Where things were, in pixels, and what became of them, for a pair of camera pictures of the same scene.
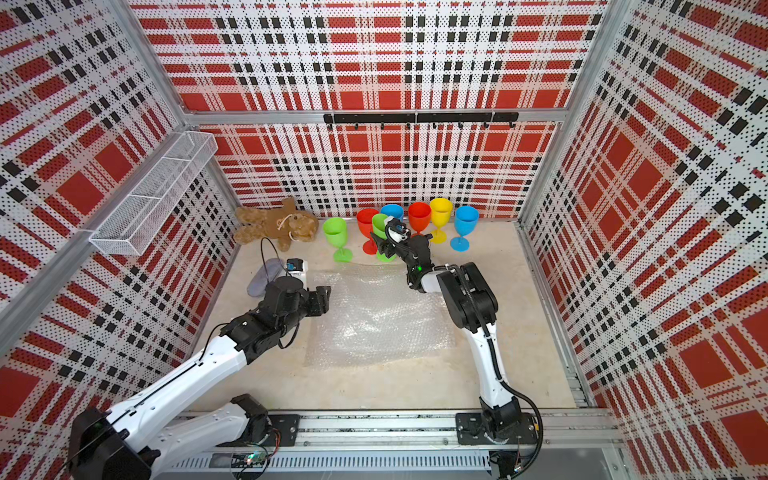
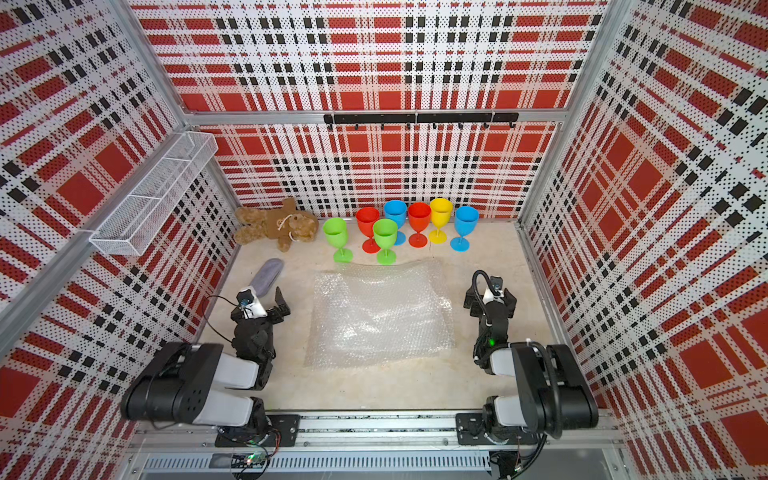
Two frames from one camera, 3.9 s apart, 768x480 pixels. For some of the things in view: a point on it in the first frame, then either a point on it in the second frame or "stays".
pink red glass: (364, 220) stays
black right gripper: (384, 245) to (475, 300)
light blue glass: (466, 218) stays
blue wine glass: (393, 210) stays
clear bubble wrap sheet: (375, 316) stays
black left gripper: (320, 300) to (283, 309)
